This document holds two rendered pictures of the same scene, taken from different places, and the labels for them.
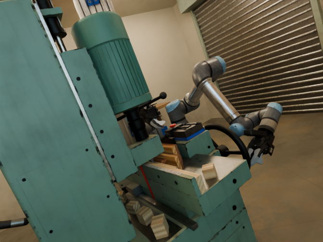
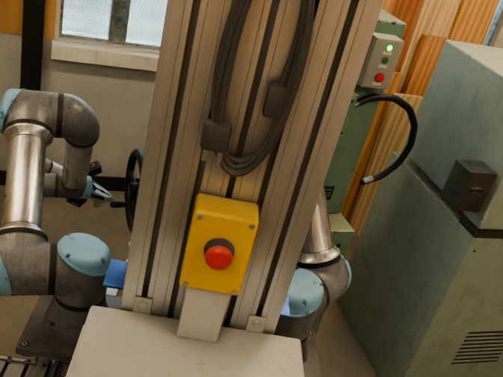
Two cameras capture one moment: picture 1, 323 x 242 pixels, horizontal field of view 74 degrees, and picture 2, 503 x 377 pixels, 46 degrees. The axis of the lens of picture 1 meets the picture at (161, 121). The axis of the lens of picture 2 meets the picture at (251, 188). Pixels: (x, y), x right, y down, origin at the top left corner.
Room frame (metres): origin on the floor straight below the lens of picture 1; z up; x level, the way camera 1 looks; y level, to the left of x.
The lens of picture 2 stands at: (2.62, 0.27, 1.89)
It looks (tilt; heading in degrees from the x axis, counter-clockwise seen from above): 29 degrees down; 183
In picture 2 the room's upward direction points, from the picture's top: 15 degrees clockwise
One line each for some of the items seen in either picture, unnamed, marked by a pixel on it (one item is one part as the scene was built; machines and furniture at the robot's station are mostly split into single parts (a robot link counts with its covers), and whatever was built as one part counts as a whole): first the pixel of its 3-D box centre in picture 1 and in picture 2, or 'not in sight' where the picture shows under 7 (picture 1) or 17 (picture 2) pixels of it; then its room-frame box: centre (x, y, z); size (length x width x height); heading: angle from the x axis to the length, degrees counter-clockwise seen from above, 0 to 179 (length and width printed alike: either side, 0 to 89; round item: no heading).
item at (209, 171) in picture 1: (209, 171); not in sight; (0.59, -0.08, 0.92); 0.03 x 0.03 x 0.03; 71
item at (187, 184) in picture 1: (143, 170); not in sight; (0.77, 0.13, 0.93); 0.60 x 0.02 x 0.06; 29
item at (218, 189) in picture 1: (178, 164); not in sight; (0.84, 0.00, 0.87); 0.61 x 0.30 x 0.06; 29
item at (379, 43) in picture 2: not in sight; (378, 60); (0.74, 0.44, 1.40); 0.10 x 0.06 x 0.16; 119
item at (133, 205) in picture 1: (133, 207); not in sight; (0.74, 0.21, 0.82); 0.04 x 0.03 x 0.03; 49
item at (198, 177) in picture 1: (148, 168); not in sight; (0.78, 0.11, 0.92); 0.60 x 0.02 x 0.05; 29
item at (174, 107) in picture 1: (175, 110); (80, 267); (1.59, -0.13, 0.98); 0.13 x 0.12 x 0.14; 116
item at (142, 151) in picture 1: (142, 152); not in sight; (0.77, 0.11, 0.99); 0.14 x 0.07 x 0.09; 119
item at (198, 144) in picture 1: (189, 145); not in sight; (0.88, -0.07, 0.91); 0.15 x 0.14 x 0.09; 29
